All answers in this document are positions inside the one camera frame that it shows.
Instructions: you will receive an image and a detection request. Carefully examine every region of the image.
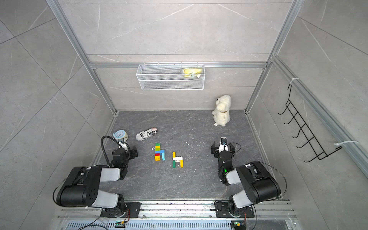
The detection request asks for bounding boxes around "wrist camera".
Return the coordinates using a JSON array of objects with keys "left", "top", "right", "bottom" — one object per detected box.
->
[
  {"left": 218, "top": 137, "right": 228, "bottom": 152},
  {"left": 118, "top": 139, "right": 128, "bottom": 151}
]

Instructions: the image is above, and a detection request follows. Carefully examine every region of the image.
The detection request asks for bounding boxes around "small toy car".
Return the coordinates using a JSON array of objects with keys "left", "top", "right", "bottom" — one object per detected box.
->
[{"left": 136, "top": 127, "right": 158, "bottom": 141}]

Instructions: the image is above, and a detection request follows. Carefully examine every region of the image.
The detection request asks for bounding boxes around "white long lego brick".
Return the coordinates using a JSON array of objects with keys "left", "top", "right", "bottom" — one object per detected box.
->
[{"left": 172, "top": 157, "right": 183, "bottom": 162}]

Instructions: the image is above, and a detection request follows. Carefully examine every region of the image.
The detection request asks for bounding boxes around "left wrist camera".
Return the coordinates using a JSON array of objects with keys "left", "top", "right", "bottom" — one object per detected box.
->
[{"left": 118, "top": 139, "right": 128, "bottom": 151}]

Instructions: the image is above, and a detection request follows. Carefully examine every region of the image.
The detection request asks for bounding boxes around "white plush toy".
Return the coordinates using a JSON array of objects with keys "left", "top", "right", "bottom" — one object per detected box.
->
[{"left": 212, "top": 95, "right": 231, "bottom": 127}]

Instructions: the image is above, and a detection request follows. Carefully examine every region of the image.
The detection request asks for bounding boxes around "tape roll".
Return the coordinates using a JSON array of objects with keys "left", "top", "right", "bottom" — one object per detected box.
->
[{"left": 113, "top": 129, "right": 128, "bottom": 142}]

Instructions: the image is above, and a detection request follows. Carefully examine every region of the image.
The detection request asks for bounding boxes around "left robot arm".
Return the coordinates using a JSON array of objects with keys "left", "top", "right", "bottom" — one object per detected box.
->
[{"left": 52, "top": 135, "right": 138, "bottom": 218}]

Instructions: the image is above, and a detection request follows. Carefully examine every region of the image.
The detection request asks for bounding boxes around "black wire hook rack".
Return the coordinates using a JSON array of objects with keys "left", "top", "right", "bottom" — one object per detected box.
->
[{"left": 278, "top": 85, "right": 343, "bottom": 163}]

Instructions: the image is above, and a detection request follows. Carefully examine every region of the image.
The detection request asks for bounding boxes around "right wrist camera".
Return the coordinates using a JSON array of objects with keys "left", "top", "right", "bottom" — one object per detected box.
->
[{"left": 218, "top": 137, "right": 228, "bottom": 152}]

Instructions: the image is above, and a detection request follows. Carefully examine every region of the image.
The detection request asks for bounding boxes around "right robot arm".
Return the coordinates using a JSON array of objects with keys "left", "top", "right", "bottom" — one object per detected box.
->
[{"left": 211, "top": 137, "right": 285, "bottom": 218}]

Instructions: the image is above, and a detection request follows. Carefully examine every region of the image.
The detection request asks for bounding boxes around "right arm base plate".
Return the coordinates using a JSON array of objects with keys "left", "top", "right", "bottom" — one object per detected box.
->
[{"left": 214, "top": 200, "right": 255, "bottom": 218}]

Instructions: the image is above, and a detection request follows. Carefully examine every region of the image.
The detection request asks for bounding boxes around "yellow sponge in basket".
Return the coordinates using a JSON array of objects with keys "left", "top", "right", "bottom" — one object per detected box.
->
[{"left": 181, "top": 68, "right": 203, "bottom": 78}]

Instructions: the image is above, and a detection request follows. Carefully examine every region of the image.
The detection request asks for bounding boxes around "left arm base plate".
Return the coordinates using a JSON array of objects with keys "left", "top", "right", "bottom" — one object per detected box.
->
[{"left": 100, "top": 202, "right": 141, "bottom": 219}]

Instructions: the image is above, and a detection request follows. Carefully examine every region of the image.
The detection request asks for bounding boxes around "white wire mesh basket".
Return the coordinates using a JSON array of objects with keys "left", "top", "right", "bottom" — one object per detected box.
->
[{"left": 136, "top": 63, "right": 206, "bottom": 91}]

